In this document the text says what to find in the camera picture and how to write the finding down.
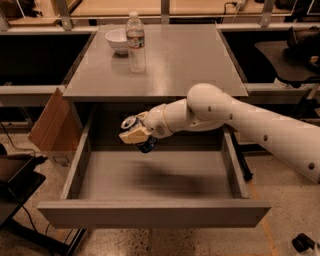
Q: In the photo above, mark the black caster wheel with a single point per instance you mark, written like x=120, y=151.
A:
x=302, y=243

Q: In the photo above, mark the clear plastic water bottle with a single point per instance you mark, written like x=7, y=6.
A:
x=135, y=35

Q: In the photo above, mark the white ceramic bowl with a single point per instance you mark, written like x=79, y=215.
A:
x=117, y=41

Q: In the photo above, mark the grey open top drawer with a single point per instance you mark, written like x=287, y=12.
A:
x=190, y=180

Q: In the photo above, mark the grey counter cabinet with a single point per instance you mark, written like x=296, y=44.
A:
x=177, y=58

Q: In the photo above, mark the brown cardboard box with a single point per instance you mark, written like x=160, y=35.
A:
x=56, y=132

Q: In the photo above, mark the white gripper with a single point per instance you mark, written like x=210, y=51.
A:
x=155, y=121

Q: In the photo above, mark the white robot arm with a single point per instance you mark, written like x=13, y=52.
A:
x=207, y=107

